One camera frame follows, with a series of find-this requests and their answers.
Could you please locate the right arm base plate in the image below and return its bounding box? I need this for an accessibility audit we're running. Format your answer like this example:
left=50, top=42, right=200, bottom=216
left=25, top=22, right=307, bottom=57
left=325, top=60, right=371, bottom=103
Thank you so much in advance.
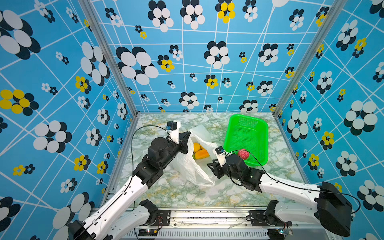
left=246, top=210, right=293, bottom=227

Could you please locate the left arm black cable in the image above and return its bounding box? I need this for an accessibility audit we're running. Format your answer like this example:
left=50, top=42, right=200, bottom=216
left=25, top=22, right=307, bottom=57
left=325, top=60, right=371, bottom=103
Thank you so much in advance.
left=83, top=125, right=169, bottom=240

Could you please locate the pink red dragon fruit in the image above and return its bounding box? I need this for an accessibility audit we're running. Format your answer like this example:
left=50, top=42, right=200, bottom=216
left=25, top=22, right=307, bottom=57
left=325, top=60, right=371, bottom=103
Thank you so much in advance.
left=238, top=149, right=250, bottom=160

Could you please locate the front aluminium rail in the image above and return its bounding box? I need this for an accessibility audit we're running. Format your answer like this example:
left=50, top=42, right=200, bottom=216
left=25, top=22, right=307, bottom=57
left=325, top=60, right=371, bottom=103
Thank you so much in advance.
left=119, top=208, right=342, bottom=240

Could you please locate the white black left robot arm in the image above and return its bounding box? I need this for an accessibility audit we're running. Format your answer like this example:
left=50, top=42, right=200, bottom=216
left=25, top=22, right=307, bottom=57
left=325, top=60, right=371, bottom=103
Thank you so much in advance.
left=68, top=132, right=191, bottom=240

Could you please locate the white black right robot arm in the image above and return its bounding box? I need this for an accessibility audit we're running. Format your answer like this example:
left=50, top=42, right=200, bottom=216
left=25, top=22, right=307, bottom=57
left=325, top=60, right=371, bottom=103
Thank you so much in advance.
left=208, top=154, right=353, bottom=237

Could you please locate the right rear aluminium frame post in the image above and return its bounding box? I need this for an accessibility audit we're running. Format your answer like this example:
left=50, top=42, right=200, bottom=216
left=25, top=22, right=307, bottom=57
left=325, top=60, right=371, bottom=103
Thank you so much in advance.
left=273, top=0, right=349, bottom=116

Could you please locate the left rear aluminium frame post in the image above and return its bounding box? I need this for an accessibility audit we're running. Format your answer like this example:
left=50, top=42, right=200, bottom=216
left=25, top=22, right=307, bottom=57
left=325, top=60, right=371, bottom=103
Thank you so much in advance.
left=78, top=0, right=139, bottom=118

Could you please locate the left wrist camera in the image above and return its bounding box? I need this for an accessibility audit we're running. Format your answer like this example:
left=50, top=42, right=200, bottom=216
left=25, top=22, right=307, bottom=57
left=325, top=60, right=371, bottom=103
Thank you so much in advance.
left=166, top=121, right=181, bottom=144

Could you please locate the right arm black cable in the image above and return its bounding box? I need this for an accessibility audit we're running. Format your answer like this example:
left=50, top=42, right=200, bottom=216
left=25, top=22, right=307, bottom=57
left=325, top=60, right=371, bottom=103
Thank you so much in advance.
left=224, top=149, right=362, bottom=215

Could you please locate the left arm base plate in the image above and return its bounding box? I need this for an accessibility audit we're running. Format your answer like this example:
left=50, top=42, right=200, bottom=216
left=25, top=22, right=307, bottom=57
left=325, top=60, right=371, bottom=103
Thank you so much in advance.
left=140, top=209, right=171, bottom=227

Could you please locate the green plastic perforated basket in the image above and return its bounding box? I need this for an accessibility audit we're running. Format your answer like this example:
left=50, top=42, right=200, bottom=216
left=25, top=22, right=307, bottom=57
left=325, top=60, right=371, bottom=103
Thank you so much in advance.
left=223, top=114, right=269, bottom=167

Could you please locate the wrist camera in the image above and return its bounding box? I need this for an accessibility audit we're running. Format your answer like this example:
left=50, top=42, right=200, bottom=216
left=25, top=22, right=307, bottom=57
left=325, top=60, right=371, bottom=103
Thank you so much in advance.
left=166, top=121, right=181, bottom=144
left=214, top=146, right=226, bottom=167

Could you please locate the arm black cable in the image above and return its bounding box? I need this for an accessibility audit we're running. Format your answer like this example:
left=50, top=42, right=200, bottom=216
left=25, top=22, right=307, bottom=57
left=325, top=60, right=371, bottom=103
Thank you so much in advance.
left=83, top=125, right=169, bottom=240
left=224, top=149, right=362, bottom=215

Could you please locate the aluminium frame post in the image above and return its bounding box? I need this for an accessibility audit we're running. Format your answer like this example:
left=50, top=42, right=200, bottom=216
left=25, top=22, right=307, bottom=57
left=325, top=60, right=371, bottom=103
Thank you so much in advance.
left=78, top=0, right=139, bottom=118
left=273, top=0, right=349, bottom=116

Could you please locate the white plastic bag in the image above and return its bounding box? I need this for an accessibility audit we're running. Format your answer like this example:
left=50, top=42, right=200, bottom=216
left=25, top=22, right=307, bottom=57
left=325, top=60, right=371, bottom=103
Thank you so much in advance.
left=171, top=125, right=218, bottom=188

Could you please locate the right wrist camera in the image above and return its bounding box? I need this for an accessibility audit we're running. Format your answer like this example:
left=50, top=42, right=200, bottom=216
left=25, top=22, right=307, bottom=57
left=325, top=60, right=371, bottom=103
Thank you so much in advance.
left=214, top=146, right=226, bottom=167

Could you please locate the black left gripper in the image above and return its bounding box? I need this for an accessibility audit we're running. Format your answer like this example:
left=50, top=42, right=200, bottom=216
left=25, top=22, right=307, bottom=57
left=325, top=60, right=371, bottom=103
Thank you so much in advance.
left=159, top=130, right=190, bottom=170

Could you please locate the yellow lemon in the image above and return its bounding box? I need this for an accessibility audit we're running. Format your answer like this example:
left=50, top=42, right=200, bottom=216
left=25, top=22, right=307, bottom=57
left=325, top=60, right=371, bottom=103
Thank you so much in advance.
left=194, top=143, right=203, bottom=153

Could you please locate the orange yellow mango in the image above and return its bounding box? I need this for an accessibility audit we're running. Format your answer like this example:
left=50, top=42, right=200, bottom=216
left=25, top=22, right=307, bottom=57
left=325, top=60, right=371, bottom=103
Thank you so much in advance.
left=194, top=150, right=210, bottom=160

